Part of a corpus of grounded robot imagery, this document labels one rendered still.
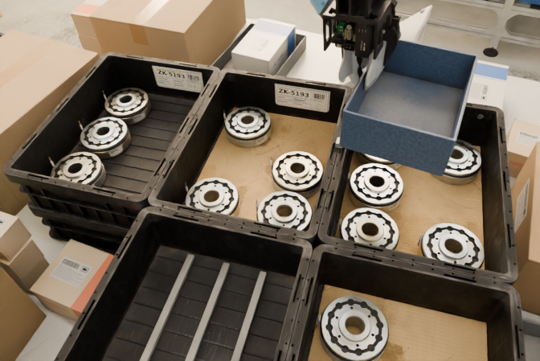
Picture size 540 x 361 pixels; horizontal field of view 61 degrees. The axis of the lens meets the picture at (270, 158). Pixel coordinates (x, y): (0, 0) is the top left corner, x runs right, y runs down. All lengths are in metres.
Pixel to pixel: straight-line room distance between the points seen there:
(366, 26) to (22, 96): 0.84
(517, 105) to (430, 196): 0.56
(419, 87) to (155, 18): 0.80
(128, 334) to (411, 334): 0.45
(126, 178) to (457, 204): 0.67
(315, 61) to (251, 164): 0.59
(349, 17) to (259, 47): 0.80
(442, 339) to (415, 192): 0.29
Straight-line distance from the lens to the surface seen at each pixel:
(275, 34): 1.42
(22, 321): 0.99
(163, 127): 1.10
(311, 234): 0.74
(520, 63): 2.93
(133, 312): 0.83
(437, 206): 0.94
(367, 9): 0.59
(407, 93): 0.78
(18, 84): 1.24
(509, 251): 0.80
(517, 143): 1.21
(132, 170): 1.02
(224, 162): 0.98
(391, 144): 0.65
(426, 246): 0.84
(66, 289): 0.97
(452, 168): 0.97
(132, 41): 1.39
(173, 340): 0.80
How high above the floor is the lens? 1.55
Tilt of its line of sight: 47 degrees down
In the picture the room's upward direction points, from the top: 3 degrees counter-clockwise
